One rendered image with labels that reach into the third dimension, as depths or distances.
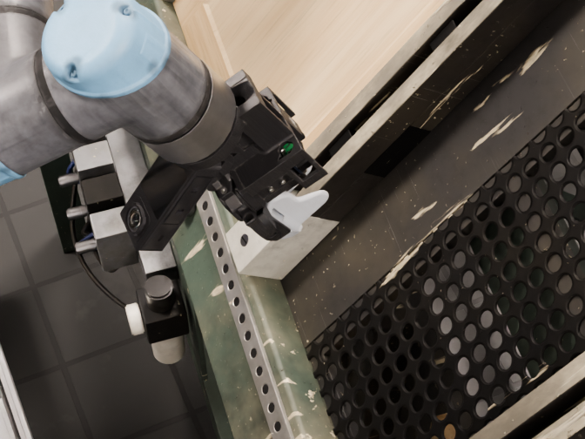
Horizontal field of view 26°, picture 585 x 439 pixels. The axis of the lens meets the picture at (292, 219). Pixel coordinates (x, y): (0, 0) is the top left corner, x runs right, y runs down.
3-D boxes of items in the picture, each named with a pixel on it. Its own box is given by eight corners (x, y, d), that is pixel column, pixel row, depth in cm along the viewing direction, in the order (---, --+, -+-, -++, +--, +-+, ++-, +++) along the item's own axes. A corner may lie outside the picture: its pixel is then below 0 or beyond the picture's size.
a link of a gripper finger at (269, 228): (298, 244, 109) (252, 208, 101) (284, 253, 109) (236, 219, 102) (277, 202, 111) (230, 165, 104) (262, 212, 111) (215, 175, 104)
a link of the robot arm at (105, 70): (19, 10, 87) (123, -44, 85) (106, 79, 97) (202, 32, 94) (34, 104, 84) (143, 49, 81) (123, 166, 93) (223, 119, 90)
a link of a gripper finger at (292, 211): (354, 222, 113) (312, 185, 105) (300, 259, 114) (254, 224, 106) (340, 196, 114) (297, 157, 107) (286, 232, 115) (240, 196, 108)
